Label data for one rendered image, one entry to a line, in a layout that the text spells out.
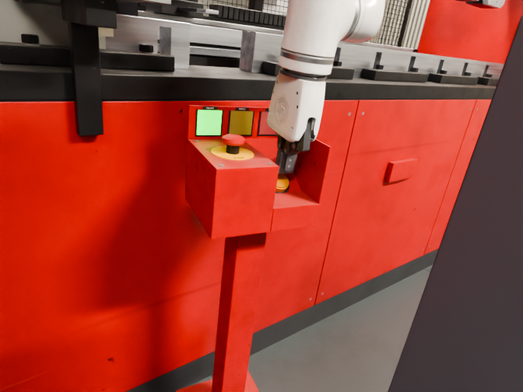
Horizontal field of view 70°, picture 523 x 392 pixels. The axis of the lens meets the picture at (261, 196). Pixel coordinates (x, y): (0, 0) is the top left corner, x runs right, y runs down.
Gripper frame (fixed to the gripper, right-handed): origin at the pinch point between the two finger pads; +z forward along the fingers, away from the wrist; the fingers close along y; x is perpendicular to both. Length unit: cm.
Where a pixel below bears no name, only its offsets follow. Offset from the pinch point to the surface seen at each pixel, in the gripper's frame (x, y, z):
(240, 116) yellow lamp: -5.5, -9.8, -5.0
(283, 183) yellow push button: 0.4, 0.2, 4.4
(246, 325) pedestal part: -4.1, 3.9, 35.5
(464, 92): 99, -43, -5
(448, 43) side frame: 169, -115, -18
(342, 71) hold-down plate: 36, -37, -10
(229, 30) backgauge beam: 12, -64, -14
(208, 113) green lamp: -11.6, -9.8, -5.3
